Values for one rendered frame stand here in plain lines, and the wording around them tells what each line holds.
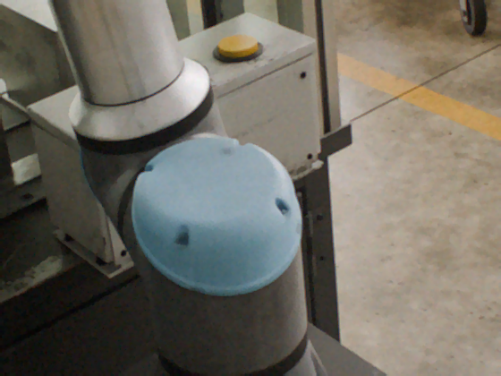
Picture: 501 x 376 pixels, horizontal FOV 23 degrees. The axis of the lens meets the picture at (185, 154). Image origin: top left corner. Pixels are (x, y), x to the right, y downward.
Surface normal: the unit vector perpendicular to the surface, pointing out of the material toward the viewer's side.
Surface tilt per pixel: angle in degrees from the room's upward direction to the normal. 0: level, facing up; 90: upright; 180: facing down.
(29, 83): 90
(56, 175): 90
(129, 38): 90
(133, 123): 49
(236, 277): 87
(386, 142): 0
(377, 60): 0
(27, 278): 0
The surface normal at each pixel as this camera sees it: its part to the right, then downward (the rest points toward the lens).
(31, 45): -0.79, 0.39
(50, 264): -0.12, -0.86
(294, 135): 0.60, 0.34
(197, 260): -0.25, 0.47
